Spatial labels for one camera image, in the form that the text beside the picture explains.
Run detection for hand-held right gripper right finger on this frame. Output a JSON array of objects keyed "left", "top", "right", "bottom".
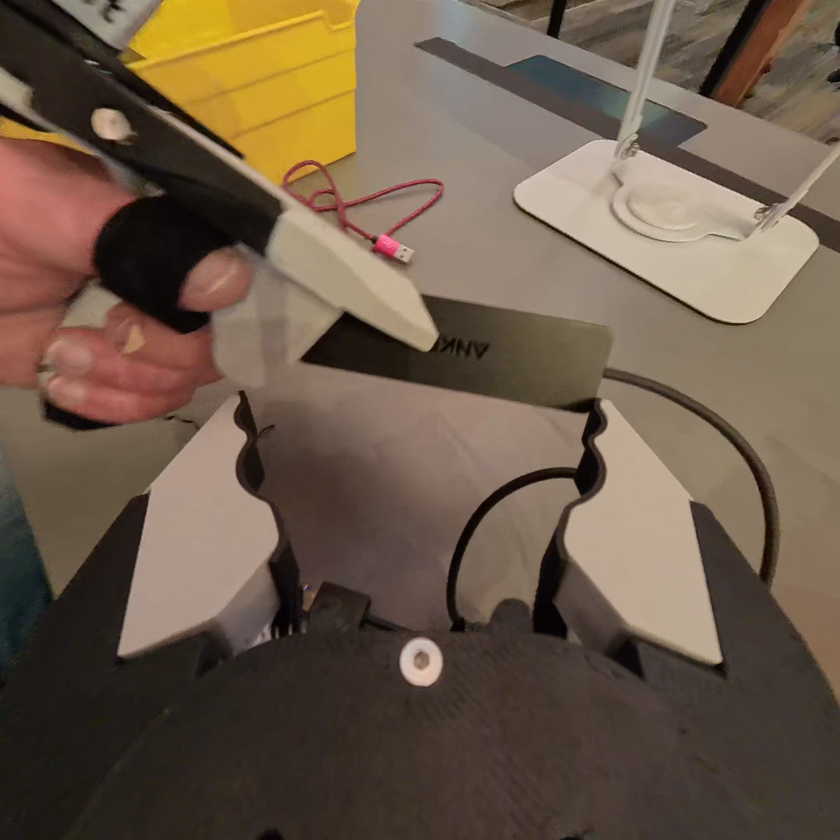
[{"left": 535, "top": 399, "right": 725, "bottom": 667}]

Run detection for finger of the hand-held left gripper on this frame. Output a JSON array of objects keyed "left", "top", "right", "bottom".
[
  {"left": 212, "top": 268, "right": 343, "bottom": 389},
  {"left": 264, "top": 209, "right": 441, "bottom": 352}
]

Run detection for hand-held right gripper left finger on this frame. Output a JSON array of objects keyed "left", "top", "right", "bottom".
[{"left": 117, "top": 391, "right": 306, "bottom": 658}]

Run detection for red braided usb cable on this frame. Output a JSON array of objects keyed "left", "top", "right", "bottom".
[{"left": 282, "top": 161, "right": 446, "bottom": 266}]

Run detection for yellow plastic bin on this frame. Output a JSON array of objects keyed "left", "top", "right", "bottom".
[{"left": 125, "top": 0, "right": 361, "bottom": 188}]

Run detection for black hub cable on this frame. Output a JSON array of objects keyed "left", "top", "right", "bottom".
[{"left": 298, "top": 369, "right": 782, "bottom": 634}]

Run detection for black usb hub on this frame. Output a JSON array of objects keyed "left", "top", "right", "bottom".
[{"left": 301, "top": 294, "right": 614, "bottom": 414}]

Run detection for person's left hand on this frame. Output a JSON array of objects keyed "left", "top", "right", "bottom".
[{"left": 0, "top": 138, "right": 255, "bottom": 424}]

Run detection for person's blue jeans legs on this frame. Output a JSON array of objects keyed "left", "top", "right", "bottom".
[{"left": 0, "top": 446, "right": 53, "bottom": 683}]

